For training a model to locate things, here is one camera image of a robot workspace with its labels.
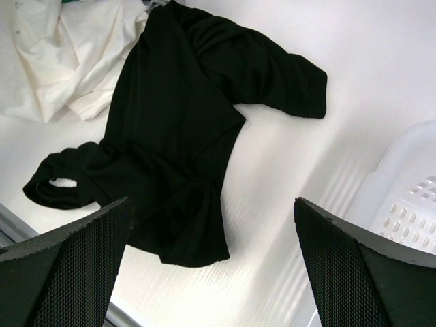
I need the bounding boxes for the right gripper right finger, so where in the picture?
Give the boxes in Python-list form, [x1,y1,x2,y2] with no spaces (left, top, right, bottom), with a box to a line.
[294,198,435,326]

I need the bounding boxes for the black tank top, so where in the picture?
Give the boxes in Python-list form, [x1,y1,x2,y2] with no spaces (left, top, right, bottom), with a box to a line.
[23,1,328,268]

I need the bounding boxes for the white garment pile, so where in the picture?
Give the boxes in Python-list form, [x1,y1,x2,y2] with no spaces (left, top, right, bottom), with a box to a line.
[1,1,148,123]

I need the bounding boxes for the white plastic basket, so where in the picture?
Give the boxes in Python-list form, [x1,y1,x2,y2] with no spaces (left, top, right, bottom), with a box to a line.
[347,121,435,253]

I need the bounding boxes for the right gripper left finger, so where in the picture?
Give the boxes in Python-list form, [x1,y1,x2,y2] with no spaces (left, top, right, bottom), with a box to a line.
[0,196,136,327]

